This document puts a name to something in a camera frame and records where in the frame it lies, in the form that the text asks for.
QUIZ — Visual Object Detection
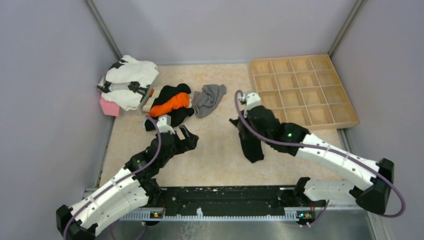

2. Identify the black boxer underwear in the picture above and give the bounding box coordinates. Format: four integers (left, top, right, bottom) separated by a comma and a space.
229, 118, 265, 163

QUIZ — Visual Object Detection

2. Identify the grey striped underwear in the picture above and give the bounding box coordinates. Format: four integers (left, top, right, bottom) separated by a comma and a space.
192, 84, 227, 118

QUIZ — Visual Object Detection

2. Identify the orange underwear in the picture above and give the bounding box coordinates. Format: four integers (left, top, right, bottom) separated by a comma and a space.
148, 92, 193, 117

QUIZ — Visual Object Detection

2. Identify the wooden compartment tray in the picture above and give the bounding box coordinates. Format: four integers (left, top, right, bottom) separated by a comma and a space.
249, 54, 360, 130

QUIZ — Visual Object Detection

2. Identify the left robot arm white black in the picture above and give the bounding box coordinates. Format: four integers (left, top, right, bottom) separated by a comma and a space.
56, 115, 200, 240

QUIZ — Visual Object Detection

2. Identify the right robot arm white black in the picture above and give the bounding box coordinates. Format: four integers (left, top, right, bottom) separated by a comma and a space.
234, 90, 395, 215

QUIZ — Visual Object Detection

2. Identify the white perforated basket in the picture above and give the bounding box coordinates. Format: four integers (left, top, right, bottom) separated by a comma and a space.
122, 76, 159, 116

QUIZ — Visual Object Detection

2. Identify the pink cloth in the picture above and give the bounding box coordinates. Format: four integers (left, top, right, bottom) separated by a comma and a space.
99, 97, 120, 117

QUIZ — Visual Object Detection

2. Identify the white black clothes pile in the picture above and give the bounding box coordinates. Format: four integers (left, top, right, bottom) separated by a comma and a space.
96, 55, 159, 111

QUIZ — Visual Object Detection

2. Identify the black metal base rail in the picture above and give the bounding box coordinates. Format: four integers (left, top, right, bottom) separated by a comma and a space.
79, 185, 365, 228

